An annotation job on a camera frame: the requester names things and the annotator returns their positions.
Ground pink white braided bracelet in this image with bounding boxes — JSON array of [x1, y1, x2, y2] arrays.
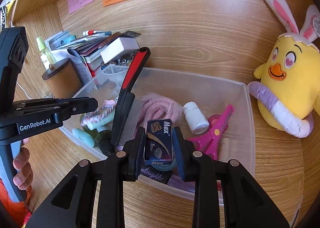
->
[[81, 99, 118, 127]]

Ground white box on books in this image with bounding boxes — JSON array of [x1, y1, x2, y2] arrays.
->
[[100, 37, 139, 64]]

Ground pale yellow glue stick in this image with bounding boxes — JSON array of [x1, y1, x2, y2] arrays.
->
[[86, 112, 114, 130]]

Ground pink scissors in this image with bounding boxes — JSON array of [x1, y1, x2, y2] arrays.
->
[[189, 104, 234, 160]]

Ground yellow chick plush toy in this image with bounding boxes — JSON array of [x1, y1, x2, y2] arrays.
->
[[248, 0, 319, 138]]

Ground white paper sheet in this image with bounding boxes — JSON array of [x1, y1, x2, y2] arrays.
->
[[52, 48, 92, 86]]

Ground purple black spray bottle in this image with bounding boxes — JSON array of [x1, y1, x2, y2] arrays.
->
[[139, 164, 195, 197]]

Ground red white marker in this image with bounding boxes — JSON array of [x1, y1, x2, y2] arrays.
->
[[82, 30, 112, 36]]

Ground blue staples box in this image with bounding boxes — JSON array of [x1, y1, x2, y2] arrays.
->
[[144, 119, 173, 166]]

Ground red black lint brush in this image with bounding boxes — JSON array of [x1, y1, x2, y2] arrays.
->
[[111, 47, 151, 147]]

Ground white pill bottle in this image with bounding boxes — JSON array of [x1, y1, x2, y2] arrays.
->
[[183, 101, 209, 135]]

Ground cream lip balm tube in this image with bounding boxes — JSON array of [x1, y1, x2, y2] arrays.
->
[[218, 138, 238, 162]]

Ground green glass bottle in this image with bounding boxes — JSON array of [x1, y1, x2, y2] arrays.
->
[[94, 127, 115, 156]]

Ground green spray bottle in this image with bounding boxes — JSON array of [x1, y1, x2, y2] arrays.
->
[[36, 37, 56, 70]]

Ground clear plastic storage bin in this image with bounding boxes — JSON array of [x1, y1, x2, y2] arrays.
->
[[58, 63, 256, 206]]

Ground light blue white tube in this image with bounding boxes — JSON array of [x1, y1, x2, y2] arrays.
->
[[72, 128, 95, 148]]

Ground pink rope bundle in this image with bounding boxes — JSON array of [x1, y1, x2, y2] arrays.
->
[[133, 92, 185, 136]]

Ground stack of books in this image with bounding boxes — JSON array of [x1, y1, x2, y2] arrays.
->
[[51, 31, 141, 64]]

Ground teal tape roll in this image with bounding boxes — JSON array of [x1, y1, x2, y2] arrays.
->
[[144, 159, 177, 172]]

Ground brown lidded mug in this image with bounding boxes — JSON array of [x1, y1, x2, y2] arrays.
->
[[42, 58, 82, 99]]

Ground person left hand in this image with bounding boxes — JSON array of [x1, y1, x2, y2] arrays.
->
[[13, 138, 33, 190]]

